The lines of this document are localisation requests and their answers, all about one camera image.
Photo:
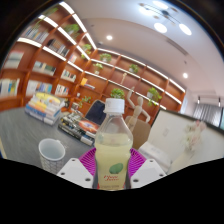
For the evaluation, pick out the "colourful book stack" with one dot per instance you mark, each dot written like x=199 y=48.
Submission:
x=43 y=108

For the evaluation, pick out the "white tissue pack stack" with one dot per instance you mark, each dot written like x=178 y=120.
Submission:
x=155 y=155

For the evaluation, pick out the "recessed ceiling light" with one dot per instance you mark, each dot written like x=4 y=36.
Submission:
x=185 y=75
x=109 y=37

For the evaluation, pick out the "wooden artist mannequin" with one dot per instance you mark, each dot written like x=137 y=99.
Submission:
x=136 y=113

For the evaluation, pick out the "dark magazine stack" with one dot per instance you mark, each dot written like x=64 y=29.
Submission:
x=78 y=130

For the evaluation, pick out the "potted green plant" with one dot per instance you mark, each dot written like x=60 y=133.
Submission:
x=117 y=93

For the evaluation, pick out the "wooden shelf unit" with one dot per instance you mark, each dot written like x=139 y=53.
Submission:
x=100 y=75

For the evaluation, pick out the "dark blue chair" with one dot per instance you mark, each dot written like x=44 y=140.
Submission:
x=96 y=112

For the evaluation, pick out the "ceiling air vent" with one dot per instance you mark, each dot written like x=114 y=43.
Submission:
x=177 y=46

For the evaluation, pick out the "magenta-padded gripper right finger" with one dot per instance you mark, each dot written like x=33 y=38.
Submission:
x=148 y=171

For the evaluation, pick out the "grey curtain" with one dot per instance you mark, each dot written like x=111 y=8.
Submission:
x=206 y=115

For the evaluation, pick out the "tan chair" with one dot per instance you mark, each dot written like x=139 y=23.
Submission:
x=141 y=133

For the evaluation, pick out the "branched ceiling lamp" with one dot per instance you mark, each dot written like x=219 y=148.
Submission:
x=166 y=18

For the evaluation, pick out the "white patterned cup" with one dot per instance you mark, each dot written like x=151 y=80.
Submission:
x=51 y=155

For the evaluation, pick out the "white wall switch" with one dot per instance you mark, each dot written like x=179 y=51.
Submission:
x=165 y=132

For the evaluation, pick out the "clear bottle of yellow drink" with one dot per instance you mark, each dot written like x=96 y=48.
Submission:
x=113 y=150

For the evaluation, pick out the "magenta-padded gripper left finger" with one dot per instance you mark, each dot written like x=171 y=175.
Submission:
x=75 y=171

